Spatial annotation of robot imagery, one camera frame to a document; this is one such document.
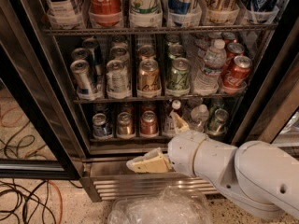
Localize blue pepsi can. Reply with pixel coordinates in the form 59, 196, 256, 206
92, 113, 112, 139
93, 103, 110, 116

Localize open left fridge door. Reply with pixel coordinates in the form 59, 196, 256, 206
0, 0, 84, 180

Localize clear water bottle bottom shelf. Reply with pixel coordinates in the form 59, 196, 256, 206
187, 104, 209, 132

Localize green can bottom shelf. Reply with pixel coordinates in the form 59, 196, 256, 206
207, 108, 229, 135

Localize red coke can front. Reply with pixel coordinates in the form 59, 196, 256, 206
222, 56, 252, 94

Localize blue pepsi bottle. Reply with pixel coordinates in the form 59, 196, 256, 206
167, 0, 201, 27

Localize gold can bottom shelf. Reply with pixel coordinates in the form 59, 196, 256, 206
117, 112, 134, 135

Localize clear water bottle shelf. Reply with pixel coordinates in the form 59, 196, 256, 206
193, 39, 227, 95
187, 104, 209, 132

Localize top wire shelf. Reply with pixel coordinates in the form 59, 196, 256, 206
43, 23, 278, 36

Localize green white 7up bottle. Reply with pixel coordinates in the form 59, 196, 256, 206
129, 0, 159, 27

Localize gold striped drink bottle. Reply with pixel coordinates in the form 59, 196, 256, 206
205, 0, 235, 24

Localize white silver can middle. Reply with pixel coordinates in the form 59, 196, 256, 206
110, 46, 130, 66

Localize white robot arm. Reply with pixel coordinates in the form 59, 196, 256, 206
127, 113, 299, 219

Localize orange cable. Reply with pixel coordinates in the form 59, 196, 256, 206
0, 103, 64, 224

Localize red coca-cola bottle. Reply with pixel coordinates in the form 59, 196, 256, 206
91, 0, 121, 27

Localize right glass fridge door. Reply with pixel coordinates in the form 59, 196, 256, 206
224, 17, 299, 146

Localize red coke can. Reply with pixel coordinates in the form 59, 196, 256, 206
221, 42, 245, 77
222, 56, 252, 94
221, 32, 237, 44

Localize white silver can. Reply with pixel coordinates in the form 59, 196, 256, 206
106, 60, 130, 99
110, 46, 130, 66

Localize black cables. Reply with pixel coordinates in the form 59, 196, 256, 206
0, 121, 84, 224

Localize gold can rear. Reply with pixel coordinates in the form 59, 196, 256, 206
137, 44, 156, 61

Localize white silver can front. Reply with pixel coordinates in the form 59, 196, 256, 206
106, 60, 130, 99

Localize red coke can rear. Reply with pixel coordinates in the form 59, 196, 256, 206
221, 32, 237, 44

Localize green can front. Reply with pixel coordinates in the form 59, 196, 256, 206
166, 57, 191, 95

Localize gold can front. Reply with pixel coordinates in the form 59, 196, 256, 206
137, 59, 161, 96

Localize red can bottom shelf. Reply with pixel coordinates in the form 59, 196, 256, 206
140, 111, 158, 136

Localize green can middle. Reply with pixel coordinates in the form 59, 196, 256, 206
167, 44, 186, 60

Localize middle wire shelf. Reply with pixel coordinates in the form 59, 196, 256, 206
73, 92, 245, 104

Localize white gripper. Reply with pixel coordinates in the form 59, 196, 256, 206
126, 111, 207, 177

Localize crumpled clear plastic bag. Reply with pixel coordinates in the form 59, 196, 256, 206
107, 187, 213, 224

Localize white tea carton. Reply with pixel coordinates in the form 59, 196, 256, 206
46, 0, 84, 29

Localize silver blue can front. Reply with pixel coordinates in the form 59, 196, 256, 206
70, 60, 97, 101

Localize bottom wire shelf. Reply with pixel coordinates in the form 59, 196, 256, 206
90, 135, 172, 143

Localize silver blue can rear-left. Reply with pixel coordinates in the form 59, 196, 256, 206
71, 48, 91, 63

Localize red coke can middle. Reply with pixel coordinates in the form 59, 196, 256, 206
221, 42, 245, 77

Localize wire shelf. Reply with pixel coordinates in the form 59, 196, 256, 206
73, 92, 245, 104
90, 135, 172, 143
43, 23, 278, 36

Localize juice bottle white cap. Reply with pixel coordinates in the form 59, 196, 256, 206
163, 100, 182, 137

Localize dark blue can rear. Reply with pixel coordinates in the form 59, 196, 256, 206
82, 37, 103, 76

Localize stainless steel glass-door fridge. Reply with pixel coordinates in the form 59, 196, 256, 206
0, 0, 299, 203

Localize clear water bottle middle shelf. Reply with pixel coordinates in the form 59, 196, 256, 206
193, 39, 227, 95

